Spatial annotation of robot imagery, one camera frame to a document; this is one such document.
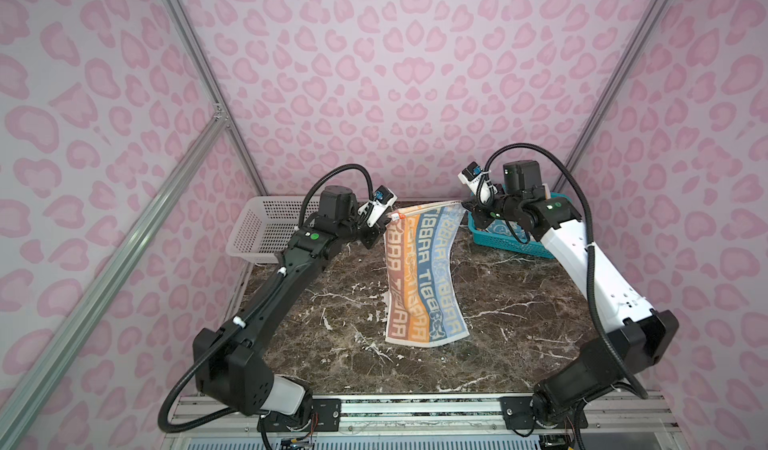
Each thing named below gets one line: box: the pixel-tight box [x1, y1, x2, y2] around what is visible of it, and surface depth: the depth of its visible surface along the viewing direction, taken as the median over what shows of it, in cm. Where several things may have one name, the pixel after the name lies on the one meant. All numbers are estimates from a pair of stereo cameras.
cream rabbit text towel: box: [384, 203, 470, 346], surface depth 88 cm
